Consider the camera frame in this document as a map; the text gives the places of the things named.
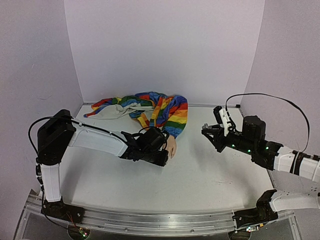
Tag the mannequin hand with nails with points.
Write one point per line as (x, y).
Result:
(170, 146)

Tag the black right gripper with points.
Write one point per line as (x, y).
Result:
(222, 139)

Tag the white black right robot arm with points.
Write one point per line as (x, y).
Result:
(272, 156)

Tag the rainbow striped jacket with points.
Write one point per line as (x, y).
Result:
(150, 109)

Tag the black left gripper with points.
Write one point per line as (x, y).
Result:
(164, 160)

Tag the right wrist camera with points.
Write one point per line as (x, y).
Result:
(223, 118)

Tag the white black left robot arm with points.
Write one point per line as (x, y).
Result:
(61, 131)

